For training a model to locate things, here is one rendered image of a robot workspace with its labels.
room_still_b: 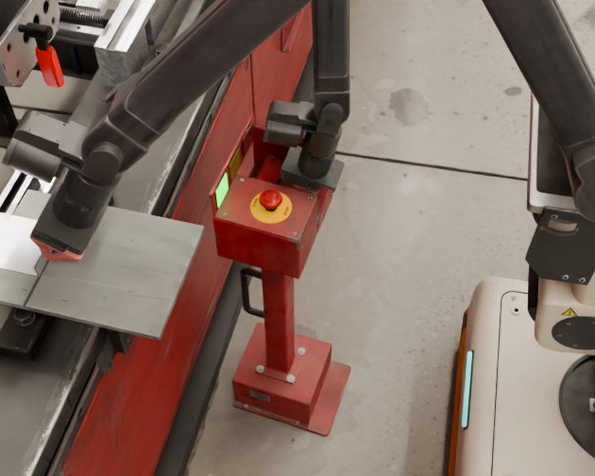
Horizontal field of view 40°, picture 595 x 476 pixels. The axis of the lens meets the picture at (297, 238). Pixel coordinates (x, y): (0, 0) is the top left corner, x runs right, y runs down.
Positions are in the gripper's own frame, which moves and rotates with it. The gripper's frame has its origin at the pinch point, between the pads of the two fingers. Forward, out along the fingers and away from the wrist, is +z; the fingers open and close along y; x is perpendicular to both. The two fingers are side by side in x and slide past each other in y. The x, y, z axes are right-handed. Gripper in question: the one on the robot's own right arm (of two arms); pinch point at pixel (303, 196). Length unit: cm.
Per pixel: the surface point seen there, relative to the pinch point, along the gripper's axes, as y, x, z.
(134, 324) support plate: 13, 49, -26
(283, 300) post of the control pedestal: -2.8, 6.4, 26.6
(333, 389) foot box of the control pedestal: -22, 1, 68
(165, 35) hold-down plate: 33.6, -13.5, -13.7
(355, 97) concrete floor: -1, -102, 70
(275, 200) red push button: 3.9, 9.9, -8.8
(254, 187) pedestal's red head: 8.5, 5.9, -5.1
